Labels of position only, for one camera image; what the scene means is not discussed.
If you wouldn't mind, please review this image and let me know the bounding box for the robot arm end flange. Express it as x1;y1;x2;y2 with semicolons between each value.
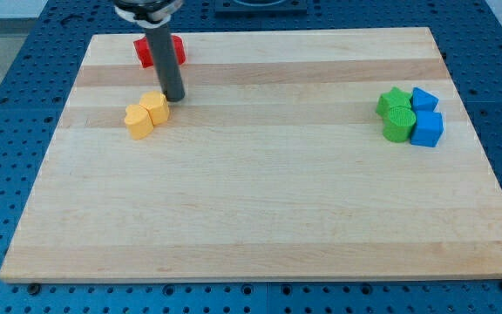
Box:
112;0;185;29

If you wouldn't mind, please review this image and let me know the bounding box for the green star block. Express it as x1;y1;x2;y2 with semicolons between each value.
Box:
376;86;412;118

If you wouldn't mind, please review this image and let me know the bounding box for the wooden board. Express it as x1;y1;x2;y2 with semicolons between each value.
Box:
0;27;502;283

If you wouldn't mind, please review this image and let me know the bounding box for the yellow pentagon block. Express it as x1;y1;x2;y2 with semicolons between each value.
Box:
139;91;170;126

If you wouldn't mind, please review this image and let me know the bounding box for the yellow heart block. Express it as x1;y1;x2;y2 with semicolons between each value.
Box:
124;105;153;140

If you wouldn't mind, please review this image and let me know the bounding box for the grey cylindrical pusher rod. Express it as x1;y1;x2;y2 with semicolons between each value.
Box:
145;24;186;102

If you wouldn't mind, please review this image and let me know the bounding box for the green cylinder block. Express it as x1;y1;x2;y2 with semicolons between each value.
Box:
383;106;417;142

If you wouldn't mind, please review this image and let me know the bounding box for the red block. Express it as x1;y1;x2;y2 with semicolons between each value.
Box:
133;35;186;68

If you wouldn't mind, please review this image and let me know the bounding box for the blue triangle block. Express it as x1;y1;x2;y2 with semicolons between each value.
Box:
410;87;439;112

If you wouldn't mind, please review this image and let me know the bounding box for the blue cube block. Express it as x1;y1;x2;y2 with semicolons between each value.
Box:
410;111;444;147

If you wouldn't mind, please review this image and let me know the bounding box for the dark blue base plate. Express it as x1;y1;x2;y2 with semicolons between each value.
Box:
213;0;308;16

